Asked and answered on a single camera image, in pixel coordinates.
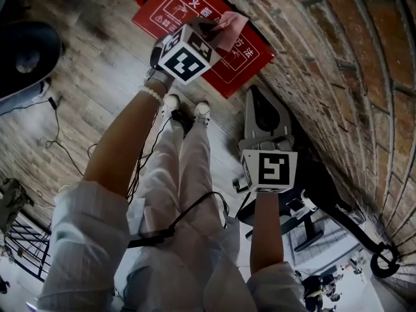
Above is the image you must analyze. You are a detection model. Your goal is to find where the person's right forearm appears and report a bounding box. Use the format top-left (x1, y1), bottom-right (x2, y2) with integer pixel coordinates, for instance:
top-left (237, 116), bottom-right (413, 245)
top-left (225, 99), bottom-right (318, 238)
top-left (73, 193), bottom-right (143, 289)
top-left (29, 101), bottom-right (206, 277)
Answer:
top-left (250, 192), bottom-right (285, 274)

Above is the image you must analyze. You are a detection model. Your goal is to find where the person's right white shoe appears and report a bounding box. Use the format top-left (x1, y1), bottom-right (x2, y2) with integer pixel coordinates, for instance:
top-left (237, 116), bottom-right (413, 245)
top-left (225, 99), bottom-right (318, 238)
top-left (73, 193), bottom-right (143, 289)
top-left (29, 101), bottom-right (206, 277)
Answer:
top-left (193, 101), bottom-right (211, 126)

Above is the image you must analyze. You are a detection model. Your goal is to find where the grey wrist strap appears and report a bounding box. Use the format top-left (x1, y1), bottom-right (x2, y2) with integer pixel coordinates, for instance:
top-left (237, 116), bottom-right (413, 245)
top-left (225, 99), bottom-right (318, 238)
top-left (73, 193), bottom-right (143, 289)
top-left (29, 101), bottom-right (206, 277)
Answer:
top-left (145, 68), bottom-right (176, 92)

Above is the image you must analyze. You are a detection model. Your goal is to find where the white bead bracelet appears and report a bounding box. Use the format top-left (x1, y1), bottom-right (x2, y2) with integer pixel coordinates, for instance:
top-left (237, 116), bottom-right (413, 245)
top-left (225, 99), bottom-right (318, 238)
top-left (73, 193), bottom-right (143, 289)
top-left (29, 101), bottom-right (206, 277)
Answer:
top-left (142, 84), bottom-right (165, 107)

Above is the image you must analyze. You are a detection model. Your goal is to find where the black device cable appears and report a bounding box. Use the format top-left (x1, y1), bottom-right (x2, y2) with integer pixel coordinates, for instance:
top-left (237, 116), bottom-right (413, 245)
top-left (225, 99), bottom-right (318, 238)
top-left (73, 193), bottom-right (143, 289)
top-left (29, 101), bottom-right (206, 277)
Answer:
top-left (172, 191), bottom-right (230, 230)

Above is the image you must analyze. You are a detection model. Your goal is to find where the black metal railing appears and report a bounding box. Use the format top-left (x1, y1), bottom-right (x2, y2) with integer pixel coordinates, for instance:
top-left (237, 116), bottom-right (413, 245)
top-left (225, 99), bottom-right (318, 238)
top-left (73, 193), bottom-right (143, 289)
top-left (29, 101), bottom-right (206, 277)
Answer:
top-left (5, 213), bottom-right (53, 282)

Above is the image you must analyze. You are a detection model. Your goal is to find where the person's left forearm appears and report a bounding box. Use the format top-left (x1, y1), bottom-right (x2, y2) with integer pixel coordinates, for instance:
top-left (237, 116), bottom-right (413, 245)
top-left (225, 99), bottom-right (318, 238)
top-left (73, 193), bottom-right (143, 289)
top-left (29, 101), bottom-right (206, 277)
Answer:
top-left (83, 79), bottom-right (166, 198)

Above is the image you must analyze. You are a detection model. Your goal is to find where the white checked box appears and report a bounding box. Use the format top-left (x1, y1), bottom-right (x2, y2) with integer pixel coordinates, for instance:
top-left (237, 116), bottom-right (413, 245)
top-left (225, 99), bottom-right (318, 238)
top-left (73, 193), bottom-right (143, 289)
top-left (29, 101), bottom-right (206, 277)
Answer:
top-left (282, 213), bottom-right (361, 269)

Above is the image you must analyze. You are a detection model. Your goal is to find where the black stand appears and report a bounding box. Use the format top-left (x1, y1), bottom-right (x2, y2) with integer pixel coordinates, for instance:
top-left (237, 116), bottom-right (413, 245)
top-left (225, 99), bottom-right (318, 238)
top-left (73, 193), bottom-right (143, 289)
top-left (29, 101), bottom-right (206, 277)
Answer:
top-left (281, 211), bottom-right (324, 252)

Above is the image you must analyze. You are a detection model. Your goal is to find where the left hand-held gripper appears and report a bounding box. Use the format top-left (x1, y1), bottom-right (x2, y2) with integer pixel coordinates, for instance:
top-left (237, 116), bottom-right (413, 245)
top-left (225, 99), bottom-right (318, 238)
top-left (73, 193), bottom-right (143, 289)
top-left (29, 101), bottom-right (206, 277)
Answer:
top-left (149, 17), bottom-right (222, 86)

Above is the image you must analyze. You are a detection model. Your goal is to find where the red fire extinguisher box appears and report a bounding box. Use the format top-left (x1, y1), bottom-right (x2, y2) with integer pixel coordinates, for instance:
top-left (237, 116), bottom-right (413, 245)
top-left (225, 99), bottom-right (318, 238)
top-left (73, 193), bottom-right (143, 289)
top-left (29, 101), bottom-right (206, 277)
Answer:
top-left (131, 0), bottom-right (276, 99)

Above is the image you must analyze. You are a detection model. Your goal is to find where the black power adapter cable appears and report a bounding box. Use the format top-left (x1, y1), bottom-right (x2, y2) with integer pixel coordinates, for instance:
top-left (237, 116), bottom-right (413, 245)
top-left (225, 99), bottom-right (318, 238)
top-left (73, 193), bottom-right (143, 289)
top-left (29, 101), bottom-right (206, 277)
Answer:
top-left (0, 96), bottom-right (85, 177)

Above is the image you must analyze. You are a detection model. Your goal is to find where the pink cloth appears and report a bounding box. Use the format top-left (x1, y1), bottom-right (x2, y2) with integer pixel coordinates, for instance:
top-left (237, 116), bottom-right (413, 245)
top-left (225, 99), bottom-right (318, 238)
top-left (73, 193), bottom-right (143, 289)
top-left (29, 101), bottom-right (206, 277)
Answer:
top-left (207, 10), bottom-right (250, 53)

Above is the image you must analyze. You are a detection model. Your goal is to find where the small white camera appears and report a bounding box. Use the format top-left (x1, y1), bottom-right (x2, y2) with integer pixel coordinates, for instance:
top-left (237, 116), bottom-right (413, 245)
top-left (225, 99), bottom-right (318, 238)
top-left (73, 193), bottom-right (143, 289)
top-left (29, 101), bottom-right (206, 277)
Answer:
top-left (300, 189), bottom-right (318, 211)

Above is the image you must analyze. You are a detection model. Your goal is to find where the black flat device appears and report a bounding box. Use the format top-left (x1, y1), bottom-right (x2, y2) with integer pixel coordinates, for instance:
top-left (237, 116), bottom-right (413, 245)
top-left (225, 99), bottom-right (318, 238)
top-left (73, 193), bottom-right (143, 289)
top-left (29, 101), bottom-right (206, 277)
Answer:
top-left (128, 227), bottom-right (175, 248)

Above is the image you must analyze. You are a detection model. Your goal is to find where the black round seat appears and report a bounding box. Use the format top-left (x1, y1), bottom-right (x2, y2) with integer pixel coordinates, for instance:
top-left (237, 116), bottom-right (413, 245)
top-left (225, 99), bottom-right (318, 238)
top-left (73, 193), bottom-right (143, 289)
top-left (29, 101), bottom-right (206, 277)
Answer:
top-left (0, 21), bottom-right (62, 102)

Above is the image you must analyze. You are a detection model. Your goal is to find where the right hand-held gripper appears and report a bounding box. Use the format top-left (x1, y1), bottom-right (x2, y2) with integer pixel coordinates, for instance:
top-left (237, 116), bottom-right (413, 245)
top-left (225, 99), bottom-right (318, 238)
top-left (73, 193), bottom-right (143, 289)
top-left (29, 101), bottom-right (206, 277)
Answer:
top-left (239, 84), bottom-right (299, 195)

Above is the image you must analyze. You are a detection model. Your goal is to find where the light grey shirt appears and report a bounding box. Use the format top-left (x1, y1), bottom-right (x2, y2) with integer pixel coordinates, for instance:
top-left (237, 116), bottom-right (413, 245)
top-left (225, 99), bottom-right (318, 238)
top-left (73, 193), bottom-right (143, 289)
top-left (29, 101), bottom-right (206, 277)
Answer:
top-left (35, 179), bottom-right (313, 312)

